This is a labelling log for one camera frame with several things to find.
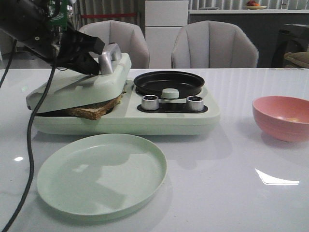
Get white refrigerator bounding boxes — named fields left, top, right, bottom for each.
left=145, top=0, right=189, bottom=69

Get red barrier tape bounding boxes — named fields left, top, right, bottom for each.
left=80, top=12, right=139, bottom=19

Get mint green plate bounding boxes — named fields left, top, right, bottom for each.
left=37, top=134, right=167, bottom=221

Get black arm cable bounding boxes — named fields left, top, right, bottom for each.
left=0, top=38, right=61, bottom=232

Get silver control knob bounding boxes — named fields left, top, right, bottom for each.
left=141, top=95, right=159, bottom=111
left=185, top=96, right=204, bottom=112

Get dark grey kitchen counter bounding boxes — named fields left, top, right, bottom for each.
left=180, top=10, right=309, bottom=68

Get right silver control knob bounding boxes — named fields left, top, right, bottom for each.
left=185, top=96, right=204, bottom=112

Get bread slice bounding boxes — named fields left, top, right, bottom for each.
left=37, top=96, right=121, bottom=120
left=117, top=87, right=126, bottom=104

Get right grey upholstered chair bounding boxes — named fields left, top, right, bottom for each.
left=171, top=21, right=259, bottom=69

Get left grey upholstered chair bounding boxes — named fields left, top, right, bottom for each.
left=79, top=20, right=150, bottom=69

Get black round frying pan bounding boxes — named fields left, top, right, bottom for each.
left=134, top=71, right=205, bottom=99

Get mint green breakfast maker base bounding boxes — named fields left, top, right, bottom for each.
left=33, top=80, right=220, bottom=135

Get breakfast maker hinged lid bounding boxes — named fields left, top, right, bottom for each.
left=37, top=43, right=131, bottom=113

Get left silver control knob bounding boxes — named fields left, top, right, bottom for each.
left=141, top=95, right=159, bottom=111

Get grey upholstered chair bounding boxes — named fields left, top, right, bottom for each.
left=171, top=21, right=259, bottom=69
left=79, top=20, right=150, bottom=69

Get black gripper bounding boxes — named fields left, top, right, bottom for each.
left=51, top=23, right=105, bottom=74

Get beige cushion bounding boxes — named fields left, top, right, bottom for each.
left=283, top=51, right=309, bottom=69

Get pink bowl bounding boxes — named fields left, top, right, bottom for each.
left=252, top=96, right=309, bottom=142

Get dark appliance at right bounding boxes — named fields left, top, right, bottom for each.
left=271, top=24, right=309, bottom=68

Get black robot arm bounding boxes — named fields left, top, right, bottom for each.
left=0, top=0, right=105, bottom=74

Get fruit plate on counter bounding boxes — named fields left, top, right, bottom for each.
left=245, top=0, right=267, bottom=10

